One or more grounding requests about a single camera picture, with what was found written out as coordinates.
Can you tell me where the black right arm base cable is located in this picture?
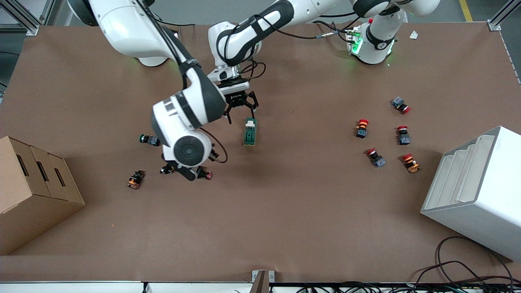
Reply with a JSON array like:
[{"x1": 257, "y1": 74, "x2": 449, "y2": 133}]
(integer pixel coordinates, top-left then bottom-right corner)
[{"x1": 157, "y1": 20, "x2": 197, "y2": 28}]

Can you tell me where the brown paper table cover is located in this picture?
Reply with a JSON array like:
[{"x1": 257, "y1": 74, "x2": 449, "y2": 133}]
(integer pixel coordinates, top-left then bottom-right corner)
[{"x1": 0, "y1": 20, "x2": 521, "y2": 283}]

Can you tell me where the black looping floor cable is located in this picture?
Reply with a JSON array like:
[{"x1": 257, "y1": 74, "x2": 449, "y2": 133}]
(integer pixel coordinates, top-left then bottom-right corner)
[{"x1": 436, "y1": 236, "x2": 514, "y2": 285}]

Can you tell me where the aluminium frame profile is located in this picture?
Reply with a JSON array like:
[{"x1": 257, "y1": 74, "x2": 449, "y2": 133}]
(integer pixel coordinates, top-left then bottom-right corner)
[
  {"x1": 488, "y1": 0, "x2": 521, "y2": 31},
  {"x1": 0, "y1": 0, "x2": 55, "y2": 36}
]

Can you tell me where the red button orange base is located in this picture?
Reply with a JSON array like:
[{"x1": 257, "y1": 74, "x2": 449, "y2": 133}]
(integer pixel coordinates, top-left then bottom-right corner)
[{"x1": 402, "y1": 153, "x2": 421, "y2": 174}]

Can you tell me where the green load switch white lever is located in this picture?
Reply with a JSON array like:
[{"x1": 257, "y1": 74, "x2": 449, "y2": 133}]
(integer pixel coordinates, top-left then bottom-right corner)
[{"x1": 243, "y1": 118, "x2": 258, "y2": 147}]

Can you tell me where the white table edge rail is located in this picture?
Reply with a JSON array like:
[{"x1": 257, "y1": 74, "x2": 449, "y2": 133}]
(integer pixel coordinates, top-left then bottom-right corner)
[{"x1": 0, "y1": 281, "x2": 254, "y2": 293}]

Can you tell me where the grey metal edge bracket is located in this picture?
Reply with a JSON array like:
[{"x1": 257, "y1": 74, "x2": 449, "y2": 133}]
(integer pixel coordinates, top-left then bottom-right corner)
[{"x1": 252, "y1": 270, "x2": 275, "y2": 293}]

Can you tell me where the black cable bundle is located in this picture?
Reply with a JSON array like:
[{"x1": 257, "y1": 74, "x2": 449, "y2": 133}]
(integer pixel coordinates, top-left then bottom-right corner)
[{"x1": 295, "y1": 281, "x2": 521, "y2": 293}]

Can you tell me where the black left arm wrist cable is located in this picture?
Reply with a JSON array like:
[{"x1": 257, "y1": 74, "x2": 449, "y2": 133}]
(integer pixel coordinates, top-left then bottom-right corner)
[{"x1": 239, "y1": 18, "x2": 361, "y2": 83}]

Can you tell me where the black arm base cable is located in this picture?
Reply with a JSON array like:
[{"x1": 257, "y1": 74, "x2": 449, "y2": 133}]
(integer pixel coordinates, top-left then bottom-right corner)
[
  {"x1": 313, "y1": 20, "x2": 355, "y2": 34},
  {"x1": 157, "y1": 20, "x2": 197, "y2": 28}
]

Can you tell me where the brown cardboard box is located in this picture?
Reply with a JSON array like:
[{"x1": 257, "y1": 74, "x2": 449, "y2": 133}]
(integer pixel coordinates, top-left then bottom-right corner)
[{"x1": 0, "y1": 136, "x2": 86, "y2": 256}]

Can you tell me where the black left arm base cable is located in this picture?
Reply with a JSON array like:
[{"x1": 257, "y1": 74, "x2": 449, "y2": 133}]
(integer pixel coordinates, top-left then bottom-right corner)
[{"x1": 313, "y1": 20, "x2": 355, "y2": 34}]

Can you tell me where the white stepped storage rack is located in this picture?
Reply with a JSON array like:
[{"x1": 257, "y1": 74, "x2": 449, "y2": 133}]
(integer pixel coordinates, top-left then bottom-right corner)
[{"x1": 420, "y1": 126, "x2": 521, "y2": 262}]

